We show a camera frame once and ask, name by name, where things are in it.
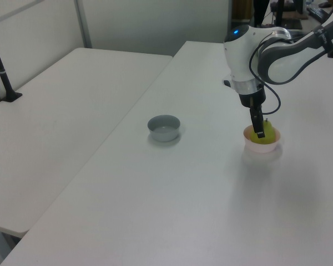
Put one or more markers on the black computer mouse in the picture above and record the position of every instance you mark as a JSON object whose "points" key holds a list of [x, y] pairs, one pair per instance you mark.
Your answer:
{"points": [[325, 4]]}

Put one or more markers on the pink plastic bowl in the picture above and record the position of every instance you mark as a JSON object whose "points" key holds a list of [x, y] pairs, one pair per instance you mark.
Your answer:
{"points": [[262, 148]]}

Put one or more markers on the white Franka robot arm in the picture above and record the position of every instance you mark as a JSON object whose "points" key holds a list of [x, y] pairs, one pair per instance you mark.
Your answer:
{"points": [[280, 61]]}

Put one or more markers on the green yellow pear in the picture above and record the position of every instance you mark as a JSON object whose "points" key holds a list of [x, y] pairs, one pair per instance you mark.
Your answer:
{"points": [[268, 134]]}

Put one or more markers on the grey partition frame post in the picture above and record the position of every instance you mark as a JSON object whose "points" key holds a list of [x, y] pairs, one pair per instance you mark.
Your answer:
{"points": [[83, 23]]}

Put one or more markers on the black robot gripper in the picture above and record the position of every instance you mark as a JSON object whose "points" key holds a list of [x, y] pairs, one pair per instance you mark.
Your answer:
{"points": [[252, 99]]}

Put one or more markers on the black computer keyboard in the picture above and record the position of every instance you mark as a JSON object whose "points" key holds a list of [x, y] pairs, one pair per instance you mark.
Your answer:
{"points": [[317, 11]]}

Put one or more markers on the black camera stand pole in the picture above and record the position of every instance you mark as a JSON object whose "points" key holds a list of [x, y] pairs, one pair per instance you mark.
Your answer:
{"points": [[2, 76]]}

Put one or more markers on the black monitor stand pole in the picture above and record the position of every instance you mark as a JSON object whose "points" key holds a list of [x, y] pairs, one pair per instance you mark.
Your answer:
{"points": [[279, 12]]}

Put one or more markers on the black electronics box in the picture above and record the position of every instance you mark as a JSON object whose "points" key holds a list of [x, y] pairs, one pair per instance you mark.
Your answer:
{"points": [[297, 33]]}

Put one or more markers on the grey plastic bowl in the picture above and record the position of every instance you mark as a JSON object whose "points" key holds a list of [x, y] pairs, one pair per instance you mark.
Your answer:
{"points": [[163, 132]]}

